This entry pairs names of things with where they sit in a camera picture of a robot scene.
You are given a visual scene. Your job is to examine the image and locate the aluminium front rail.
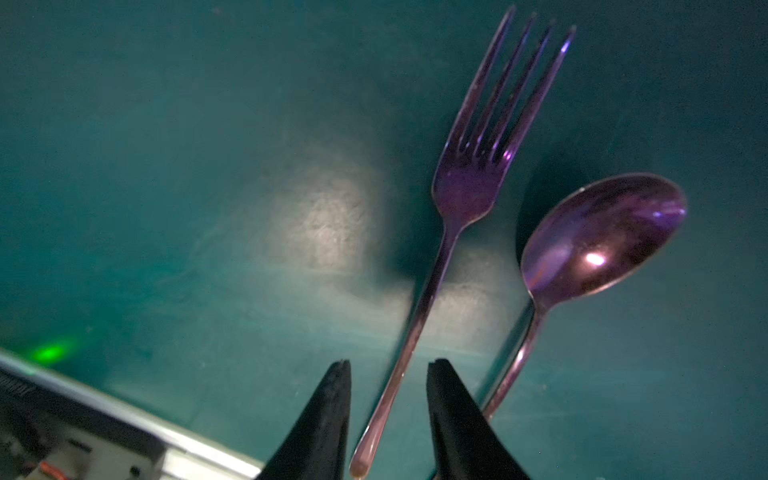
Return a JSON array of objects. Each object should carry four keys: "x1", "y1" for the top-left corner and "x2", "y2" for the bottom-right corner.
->
[{"x1": 1, "y1": 350, "x2": 265, "y2": 479}]

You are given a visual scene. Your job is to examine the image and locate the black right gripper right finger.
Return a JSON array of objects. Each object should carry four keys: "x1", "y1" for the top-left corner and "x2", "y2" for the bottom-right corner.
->
[{"x1": 426, "y1": 359, "x2": 529, "y2": 480}]

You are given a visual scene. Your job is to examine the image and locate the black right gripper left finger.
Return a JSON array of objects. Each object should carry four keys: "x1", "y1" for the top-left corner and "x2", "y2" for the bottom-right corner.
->
[{"x1": 257, "y1": 360, "x2": 352, "y2": 480}]

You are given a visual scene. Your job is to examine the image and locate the purple metal spoon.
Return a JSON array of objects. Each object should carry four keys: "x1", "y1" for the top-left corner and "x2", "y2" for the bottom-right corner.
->
[{"x1": 482, "y1": 173, "x2": 688, "y2": 419}]

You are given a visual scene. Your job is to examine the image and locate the purple metal fork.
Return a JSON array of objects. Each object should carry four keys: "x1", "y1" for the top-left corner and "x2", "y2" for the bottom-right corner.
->
[{"x1": 349, "y1": 7, "x2": 577, "y2": 479}]

